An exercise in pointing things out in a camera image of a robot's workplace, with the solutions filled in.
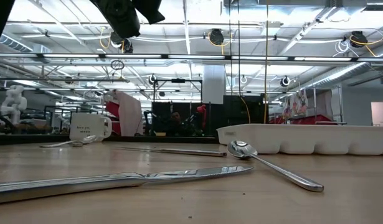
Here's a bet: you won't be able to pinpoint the yellow hanging cable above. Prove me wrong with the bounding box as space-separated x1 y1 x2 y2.
240 96 252 124
263 0 270 124

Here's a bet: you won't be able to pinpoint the white cutlery organizer tray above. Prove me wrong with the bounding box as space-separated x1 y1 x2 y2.
215 123 383 156

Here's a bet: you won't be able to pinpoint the white mug with text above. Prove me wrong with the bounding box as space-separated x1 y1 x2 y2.
69 112 113 142

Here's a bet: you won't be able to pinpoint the long ceiling light strip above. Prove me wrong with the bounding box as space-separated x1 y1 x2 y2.
0 52 383 62

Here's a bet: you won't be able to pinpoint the colourful poster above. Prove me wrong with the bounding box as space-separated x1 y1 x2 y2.
283 89 309 118

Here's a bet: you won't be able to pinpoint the silver spoon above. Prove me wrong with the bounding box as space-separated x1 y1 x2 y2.
40 134 98 149
226 139 325 193

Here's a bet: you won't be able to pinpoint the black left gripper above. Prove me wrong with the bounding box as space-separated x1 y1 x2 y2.
91 0 166 39

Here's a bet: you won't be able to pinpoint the pink and white board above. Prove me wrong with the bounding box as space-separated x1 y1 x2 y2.
104 90 144 137

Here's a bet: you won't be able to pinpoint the black metal frame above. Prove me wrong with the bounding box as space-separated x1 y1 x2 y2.
152 78 203 137

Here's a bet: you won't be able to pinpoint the red storage bins shelf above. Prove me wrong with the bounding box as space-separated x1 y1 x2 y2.
268 114 334 125

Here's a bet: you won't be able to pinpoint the silver table knife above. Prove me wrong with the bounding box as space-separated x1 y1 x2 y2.
119 146 229 158
0 164 255 205

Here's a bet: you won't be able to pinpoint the pink wall board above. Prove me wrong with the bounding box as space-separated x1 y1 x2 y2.
371 101 383 127

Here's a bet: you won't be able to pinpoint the black partition panels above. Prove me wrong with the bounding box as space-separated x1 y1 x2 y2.
152 95 267 137

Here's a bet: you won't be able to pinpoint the silver ventilation duct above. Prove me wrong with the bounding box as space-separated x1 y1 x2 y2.
298 60 383 91

